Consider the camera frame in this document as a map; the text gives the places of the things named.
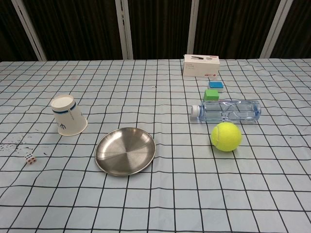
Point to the white paper cup blue print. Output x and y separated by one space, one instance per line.
70 119

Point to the white die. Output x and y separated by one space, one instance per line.
30 160

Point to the round steel plate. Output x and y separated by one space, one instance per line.
125 153

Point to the green cube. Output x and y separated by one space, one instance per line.
211 95

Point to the white stapler box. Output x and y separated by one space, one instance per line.
200 68

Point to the blue white eraser block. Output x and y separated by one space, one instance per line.
215 85

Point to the clear plastic water bottle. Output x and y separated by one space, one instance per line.
228 111

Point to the yellow tennis ball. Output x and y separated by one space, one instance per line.
226 137

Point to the light blue checked tablecloth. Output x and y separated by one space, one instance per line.
170 199

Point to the white metal frame post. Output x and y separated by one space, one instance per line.
123 29
193 29
275 29
30 34

